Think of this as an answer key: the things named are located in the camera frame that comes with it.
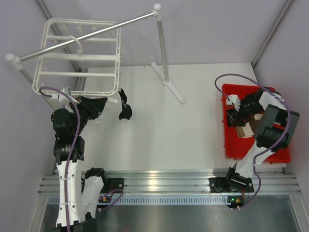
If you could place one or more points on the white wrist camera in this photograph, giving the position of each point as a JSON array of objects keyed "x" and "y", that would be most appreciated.
[
  {"x": 233, "y": 100},
  {"x": 62, "y": 96}
]

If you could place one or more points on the brown cream striped sock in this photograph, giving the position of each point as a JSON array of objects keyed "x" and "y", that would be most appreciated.
[{"x": 248, "y": 130}]

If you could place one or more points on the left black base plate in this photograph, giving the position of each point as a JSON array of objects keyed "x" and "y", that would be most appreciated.
[{"x": 112, "y": 184}]

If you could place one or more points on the red plastic tray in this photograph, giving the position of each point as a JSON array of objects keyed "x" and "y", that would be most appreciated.
[{"x": 235, "y": 147}]

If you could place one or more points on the white plastic clip hanger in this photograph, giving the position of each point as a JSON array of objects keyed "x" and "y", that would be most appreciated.
[{"x": 54, "y": 65}]

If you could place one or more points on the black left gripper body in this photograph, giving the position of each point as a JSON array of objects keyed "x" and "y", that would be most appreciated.
[{"x": 88, "y": 110}]

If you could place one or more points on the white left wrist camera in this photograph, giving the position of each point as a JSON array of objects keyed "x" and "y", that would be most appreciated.
[{"x": 62, "y": 96}]

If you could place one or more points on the silver clothes rack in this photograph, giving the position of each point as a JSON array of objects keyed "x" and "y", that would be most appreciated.
[{"x": 70, "y": 48}]

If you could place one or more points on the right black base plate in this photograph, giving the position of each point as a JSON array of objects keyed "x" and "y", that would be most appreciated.
[{"x": 218, "y": 184}]

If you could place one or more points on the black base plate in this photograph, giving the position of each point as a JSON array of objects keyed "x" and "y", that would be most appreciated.
[
  {"x": 218, "y": 184},
  {"x": 112, "y": 184}
]

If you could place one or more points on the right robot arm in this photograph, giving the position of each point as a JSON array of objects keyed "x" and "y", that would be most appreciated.
[{"x": 273, "y": 132}]

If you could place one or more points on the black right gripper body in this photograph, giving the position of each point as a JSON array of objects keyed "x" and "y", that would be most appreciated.
[{"x": 246, "y": 111}]

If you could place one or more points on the black white-striped sock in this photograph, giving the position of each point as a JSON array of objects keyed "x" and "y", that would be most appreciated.
[{"x": 126, "y": 112}]

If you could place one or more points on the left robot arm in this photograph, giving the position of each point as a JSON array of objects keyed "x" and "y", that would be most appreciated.
[{"x": 78, "y": 194}]

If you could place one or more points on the aluminium mounting rail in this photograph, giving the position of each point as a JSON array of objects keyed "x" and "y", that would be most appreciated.
[{"x": 197, "y": 181}]

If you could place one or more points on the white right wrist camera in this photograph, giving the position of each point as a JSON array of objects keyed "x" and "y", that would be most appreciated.
[{"x": 233, "y": 100}]

